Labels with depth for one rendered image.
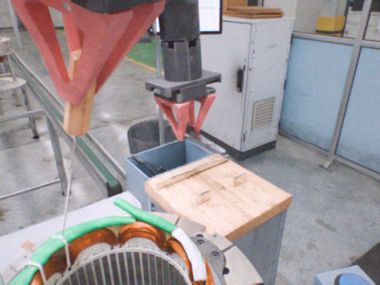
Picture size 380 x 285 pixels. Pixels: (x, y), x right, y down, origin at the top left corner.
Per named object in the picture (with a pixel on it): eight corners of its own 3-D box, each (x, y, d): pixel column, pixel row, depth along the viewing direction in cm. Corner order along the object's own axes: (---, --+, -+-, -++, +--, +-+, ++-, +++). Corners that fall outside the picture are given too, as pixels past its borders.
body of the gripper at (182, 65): (144, 92, 46) (137, 41, 43) (197, 79, 51) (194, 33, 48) (168, 101, 41) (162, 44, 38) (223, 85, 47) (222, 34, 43)
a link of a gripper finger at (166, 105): (157, 137, 50) (151, 82, 46) (191, 125, 54) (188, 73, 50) (182, 151, 45) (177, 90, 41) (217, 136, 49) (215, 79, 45)
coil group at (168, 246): (159, 259, 36) (158, 232, 35) (171, 251, 38) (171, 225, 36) (194, 294, 32) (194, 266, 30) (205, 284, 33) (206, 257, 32)
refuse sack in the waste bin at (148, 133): (122, 170, 223) (117, 126, 207) (168, 155, 242) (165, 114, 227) (146, 196, 194) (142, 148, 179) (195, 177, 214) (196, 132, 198)
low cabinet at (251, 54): (280, 148, 300) (300, 17, 247) (238, 164, 272) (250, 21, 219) (215, 116, 375) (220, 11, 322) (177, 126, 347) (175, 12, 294)
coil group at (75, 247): (64, 268, 35) (58, 240, 33) (113, 242, 39) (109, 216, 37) (70, 277, 34) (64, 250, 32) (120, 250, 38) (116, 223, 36)
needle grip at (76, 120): (59, 130, 22) (64, 53, 18) (74, 119, 23) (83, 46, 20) (77, 140, 22) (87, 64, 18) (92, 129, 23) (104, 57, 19)
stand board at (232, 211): (144, 191, 59) (143, 181, 58) (217, 162, 70) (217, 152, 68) (211, 255, 45) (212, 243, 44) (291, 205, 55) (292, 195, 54)
